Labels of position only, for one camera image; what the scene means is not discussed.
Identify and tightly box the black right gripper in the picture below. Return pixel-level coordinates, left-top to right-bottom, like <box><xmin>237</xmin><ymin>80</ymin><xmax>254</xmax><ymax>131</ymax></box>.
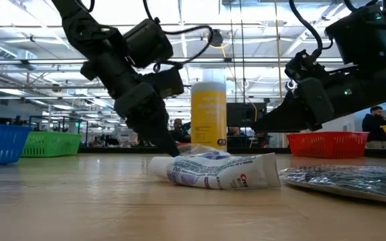
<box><xmin>252</xmin><ymin>76</ymin><xmax>335</xmax><ymax>133</ymax></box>

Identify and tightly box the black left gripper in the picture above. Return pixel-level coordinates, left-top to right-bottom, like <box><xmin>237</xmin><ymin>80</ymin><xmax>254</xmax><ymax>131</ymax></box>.
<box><xmin>114</xmin><ymin>82</ymin><xmax>181</xmax><ymax>157</ymax></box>

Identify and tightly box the white toothpaste tube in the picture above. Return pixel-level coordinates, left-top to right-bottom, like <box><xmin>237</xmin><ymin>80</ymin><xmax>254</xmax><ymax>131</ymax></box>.
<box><xmin>149</xmin><ymin>152</ymin><xmax>281</xmax><ymax>191</ymax></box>

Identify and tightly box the blue plastic basket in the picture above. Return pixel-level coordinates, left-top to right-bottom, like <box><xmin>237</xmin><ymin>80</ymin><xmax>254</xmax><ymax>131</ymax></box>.
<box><xmin>0</xmin><ymin>123</ymin><xmax>32</xmax><ymax>167</ymax></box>

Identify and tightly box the person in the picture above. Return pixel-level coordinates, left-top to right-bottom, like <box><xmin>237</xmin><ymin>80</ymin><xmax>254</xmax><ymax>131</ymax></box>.
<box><xmin>170</xmin><ymin>118</ymin><xmax>192</xmax><ymax>144</ymax></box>
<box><xmin>362</xmin><ymin>105</ymin><xmax>386</xmax><ymax>149</ymax></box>

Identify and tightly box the black monitor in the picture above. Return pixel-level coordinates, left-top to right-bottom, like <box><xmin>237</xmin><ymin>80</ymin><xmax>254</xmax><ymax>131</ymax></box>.
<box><xmin>226</xmin><ymin>102</ymin><xmax>268</xmax><ymax>128</ymax></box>

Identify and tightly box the red plastic basket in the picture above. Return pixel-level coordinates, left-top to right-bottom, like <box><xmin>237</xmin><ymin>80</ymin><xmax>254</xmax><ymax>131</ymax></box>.
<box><xmin>286</xmin><ymin>131</ymin><xmax>370</xmax><ymax>159</ymax></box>

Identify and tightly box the yellow wipes canister white lid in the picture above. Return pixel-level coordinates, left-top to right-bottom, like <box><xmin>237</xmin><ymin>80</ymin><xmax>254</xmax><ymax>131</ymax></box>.
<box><xmin>190</xmin><ymin>68</ymin><xmax>228</xmax><ymax>152</ymax></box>

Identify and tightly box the green plastic basket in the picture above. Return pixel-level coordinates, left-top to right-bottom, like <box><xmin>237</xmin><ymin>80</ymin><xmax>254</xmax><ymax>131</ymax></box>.
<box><xmin>21</xmin><ymin>131</ymin><xmax>82</xmax><ymax>158</ymax></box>

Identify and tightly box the black aluminium table frame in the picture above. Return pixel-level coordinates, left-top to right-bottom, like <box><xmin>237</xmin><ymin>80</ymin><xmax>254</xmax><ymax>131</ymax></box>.
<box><xmin>77</xmin><ymin>146</ymin><xmax>386</xmax><ymax>159</ymax></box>

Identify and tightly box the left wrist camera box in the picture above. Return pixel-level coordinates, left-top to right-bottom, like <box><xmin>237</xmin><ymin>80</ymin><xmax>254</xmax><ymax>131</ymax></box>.
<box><xmin>142</xmin><ymin>68</ymin><xmax>184</xmax><ymax>98</ymax></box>

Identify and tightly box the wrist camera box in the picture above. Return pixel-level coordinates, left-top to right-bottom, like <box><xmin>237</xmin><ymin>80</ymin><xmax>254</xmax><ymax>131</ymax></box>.
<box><xmin>283</xmin><ymin>49</ymin><xmax>330</xmax><ymax>83</ymax></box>
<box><xmin>142</xmin><ymin>68</ymin><xmax>184</xmax><ymax>98</ymax></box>

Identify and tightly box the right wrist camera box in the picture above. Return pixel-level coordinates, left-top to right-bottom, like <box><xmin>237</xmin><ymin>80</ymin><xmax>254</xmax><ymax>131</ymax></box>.
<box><xmin>283</xmin><ymin>49</ymin><xmax>330</xmax><ymax>83</ymax></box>

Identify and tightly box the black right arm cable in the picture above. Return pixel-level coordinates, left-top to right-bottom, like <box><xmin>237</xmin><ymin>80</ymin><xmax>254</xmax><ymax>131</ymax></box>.
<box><xmin>288</xmin><ymin>0</ymin><xmax>324</xmax><ymax>60</ymax></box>

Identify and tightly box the black ceiling cord reel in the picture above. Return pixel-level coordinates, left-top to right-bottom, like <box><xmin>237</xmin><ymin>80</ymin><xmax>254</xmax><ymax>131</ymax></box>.
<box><xmin>209</xmin><ymin>29</ymin><xmax>224</xmax><ymax>48</ymax></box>

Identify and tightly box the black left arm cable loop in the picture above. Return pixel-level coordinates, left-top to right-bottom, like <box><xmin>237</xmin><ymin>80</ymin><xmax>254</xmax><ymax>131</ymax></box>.
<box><xmin>152</xmin><ymin>25</ymin><xmax>214</xmax><ymax>73</ymax></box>

